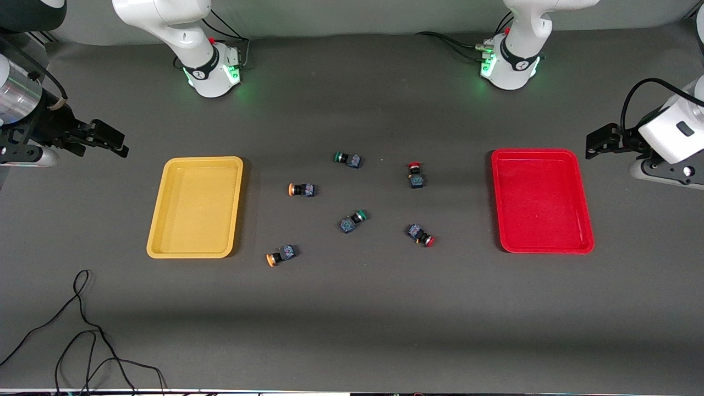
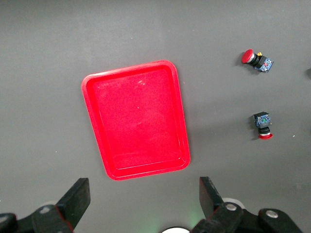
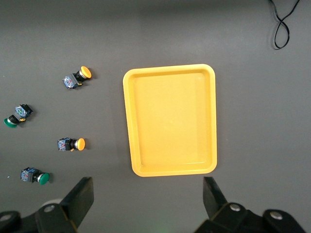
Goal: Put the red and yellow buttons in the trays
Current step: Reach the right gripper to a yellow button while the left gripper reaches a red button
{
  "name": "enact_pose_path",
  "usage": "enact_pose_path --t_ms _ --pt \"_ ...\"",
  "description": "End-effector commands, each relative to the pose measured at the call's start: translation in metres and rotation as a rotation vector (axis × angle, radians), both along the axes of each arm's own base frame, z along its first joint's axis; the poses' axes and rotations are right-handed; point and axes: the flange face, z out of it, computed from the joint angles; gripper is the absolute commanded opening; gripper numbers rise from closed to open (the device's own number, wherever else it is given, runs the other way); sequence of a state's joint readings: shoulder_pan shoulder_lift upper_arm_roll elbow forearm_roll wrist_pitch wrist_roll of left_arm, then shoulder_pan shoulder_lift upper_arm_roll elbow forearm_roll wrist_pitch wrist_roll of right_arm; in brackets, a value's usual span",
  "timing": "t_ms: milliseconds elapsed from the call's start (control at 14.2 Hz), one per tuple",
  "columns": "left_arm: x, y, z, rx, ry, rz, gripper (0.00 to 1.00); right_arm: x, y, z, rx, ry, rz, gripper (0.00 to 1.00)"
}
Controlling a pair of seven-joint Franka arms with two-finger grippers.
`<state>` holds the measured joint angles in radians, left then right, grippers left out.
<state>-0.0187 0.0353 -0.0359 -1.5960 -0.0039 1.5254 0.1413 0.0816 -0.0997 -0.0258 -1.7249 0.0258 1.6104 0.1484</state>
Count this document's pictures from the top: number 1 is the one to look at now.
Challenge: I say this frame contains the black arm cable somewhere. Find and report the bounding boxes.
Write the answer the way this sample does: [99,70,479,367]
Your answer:
[620,78,704,133]
[0,36,69,113]

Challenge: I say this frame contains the yellow plastic tray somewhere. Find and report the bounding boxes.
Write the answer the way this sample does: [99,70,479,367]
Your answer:
[146,156,244,259]

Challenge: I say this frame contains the black arm base cables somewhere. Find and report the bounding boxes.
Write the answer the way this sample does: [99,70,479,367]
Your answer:
[173,8,251,69]
[415,12,515,62]

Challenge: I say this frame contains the aluminium frame rail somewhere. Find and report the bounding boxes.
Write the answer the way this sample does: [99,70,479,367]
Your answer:
[22,30,58,46]

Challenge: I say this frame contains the black left arm base cables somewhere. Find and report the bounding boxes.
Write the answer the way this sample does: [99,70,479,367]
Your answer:
[415,12,515,62]

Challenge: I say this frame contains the red plastic tray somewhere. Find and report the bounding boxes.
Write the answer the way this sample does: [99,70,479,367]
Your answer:
[491,148,596,255]

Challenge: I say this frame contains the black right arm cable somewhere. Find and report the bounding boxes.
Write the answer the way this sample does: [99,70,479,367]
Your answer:
[0,36,69,113]

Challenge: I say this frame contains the black right arm base cables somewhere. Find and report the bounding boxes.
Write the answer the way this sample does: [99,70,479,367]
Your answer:
[173,8,251,69]

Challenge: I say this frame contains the thin black loose cable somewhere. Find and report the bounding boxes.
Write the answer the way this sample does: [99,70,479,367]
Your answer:
[0,269,166,396]

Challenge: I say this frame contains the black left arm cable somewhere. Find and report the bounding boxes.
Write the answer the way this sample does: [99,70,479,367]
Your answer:
[620,78,704,133]

